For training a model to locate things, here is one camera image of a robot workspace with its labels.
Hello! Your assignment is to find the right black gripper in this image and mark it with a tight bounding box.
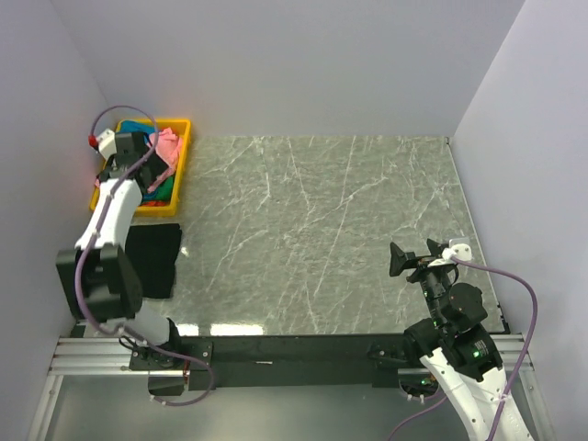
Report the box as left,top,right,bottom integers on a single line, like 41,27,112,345
388,237,454,327

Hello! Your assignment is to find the pink t shirt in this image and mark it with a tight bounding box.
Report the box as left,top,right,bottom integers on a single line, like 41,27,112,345
89,128,188,193

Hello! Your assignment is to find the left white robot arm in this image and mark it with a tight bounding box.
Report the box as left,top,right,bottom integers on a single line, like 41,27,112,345
56,130,184,369

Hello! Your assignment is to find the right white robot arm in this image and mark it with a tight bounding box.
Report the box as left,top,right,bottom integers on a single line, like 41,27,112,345
389,239,533,440

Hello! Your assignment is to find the teal t shirt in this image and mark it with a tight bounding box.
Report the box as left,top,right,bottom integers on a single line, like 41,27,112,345
117,119,155,146

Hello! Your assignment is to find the green t shirt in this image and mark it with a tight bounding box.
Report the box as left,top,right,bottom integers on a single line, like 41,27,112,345
142,175,175,204

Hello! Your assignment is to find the yellow plastic bin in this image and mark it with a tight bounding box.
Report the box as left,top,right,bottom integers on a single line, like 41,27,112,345
89,118,193,218

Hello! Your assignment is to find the folded black t shirt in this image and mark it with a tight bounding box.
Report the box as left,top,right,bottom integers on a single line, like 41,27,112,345
125,223,182,300

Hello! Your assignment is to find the black base beam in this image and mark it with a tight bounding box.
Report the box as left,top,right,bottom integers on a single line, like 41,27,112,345
130,334,437,400

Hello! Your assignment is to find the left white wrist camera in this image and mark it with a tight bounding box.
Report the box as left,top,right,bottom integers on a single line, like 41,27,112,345
88,129,117,161

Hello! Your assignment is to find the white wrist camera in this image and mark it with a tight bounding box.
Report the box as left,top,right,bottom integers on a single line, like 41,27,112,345
441,237,472,262
88,129,117,161

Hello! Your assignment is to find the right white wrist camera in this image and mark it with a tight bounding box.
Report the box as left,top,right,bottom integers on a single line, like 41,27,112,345
441,237,472,262

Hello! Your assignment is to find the aluminium rail frame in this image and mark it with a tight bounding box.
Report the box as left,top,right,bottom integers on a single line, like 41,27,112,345
28,334,555,440

